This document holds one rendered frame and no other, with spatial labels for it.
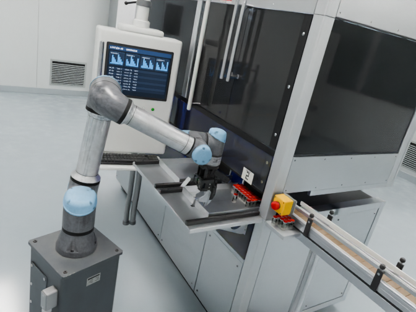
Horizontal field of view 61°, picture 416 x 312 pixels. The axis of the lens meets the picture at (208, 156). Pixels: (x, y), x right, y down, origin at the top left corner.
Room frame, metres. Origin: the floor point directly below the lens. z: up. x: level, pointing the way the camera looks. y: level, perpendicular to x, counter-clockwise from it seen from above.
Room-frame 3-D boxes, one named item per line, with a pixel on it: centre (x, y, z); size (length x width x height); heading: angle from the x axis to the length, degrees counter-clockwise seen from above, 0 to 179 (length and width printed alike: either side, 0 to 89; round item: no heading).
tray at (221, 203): (1.59, -0.12, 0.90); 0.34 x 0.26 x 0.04; 124
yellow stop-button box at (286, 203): (1.47, -0.38, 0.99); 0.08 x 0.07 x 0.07; 125
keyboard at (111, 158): (2.03, 0.48, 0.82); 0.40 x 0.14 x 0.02; 116
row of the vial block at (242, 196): (1.65, -0.21, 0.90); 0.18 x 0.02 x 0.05; 34
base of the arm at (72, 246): (1.15, 0.43, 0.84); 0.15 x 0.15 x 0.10
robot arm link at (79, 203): (1.15, 0.43, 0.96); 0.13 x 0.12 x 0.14; 18
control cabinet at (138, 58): (2.23, 0.55, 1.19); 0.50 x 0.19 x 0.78; 116
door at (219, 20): (2.10, 0.08, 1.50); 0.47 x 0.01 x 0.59; 35
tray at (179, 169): (1.88, 0.05, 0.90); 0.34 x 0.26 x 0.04; 125
